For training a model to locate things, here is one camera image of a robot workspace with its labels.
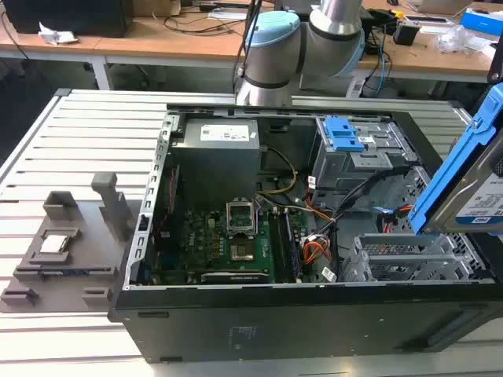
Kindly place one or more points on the blue plastic drive latch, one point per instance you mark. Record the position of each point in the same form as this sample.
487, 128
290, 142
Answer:
342, 133

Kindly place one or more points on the hard disk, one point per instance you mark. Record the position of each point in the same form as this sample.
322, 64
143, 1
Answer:
444, 176

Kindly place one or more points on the RAM stick in slot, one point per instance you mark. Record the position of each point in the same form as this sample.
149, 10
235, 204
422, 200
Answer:
294, 251

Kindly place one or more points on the grey power supply unit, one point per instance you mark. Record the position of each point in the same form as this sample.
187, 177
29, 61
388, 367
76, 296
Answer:
216, 165

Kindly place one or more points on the wooden desk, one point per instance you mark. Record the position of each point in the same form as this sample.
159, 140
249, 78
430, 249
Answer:
165, 45

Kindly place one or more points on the CPU socket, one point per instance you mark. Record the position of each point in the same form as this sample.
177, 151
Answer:
240, 252

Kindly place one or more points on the grey metal drive cage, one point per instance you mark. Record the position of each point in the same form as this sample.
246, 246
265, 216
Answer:
334, 169

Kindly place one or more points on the green motherboard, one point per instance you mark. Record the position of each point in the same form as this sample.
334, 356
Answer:
204, 239

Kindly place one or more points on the metal disk bay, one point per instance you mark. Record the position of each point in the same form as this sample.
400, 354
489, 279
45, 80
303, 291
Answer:
393, 255

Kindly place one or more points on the grey parts rack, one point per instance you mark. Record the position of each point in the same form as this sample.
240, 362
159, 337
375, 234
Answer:
90, 251

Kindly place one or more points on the dark RAM stick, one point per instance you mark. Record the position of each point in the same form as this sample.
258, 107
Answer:
74, 271

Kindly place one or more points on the silver CPU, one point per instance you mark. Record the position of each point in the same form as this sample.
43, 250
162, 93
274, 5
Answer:
53, 243

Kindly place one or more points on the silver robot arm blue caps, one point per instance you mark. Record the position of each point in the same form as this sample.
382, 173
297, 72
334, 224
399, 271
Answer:
271, 55

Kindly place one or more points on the white crumpled paper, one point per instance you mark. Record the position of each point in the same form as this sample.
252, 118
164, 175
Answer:
55, 35

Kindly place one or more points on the clear plastic bag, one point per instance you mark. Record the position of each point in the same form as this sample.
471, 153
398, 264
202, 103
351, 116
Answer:
460, 39

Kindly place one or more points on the large black box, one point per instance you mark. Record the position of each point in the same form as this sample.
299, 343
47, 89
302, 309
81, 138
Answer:
67, 15

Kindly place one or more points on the blue cardboard box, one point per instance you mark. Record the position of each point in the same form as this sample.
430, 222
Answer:
483, 21

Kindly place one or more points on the small black box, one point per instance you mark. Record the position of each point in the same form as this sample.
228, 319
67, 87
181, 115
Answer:
406, 33

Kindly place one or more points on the black graphics card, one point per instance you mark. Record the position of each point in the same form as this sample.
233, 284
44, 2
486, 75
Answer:
236, 277

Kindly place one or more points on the black open PC case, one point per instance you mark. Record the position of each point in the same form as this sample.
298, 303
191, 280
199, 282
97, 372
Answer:
275, 326

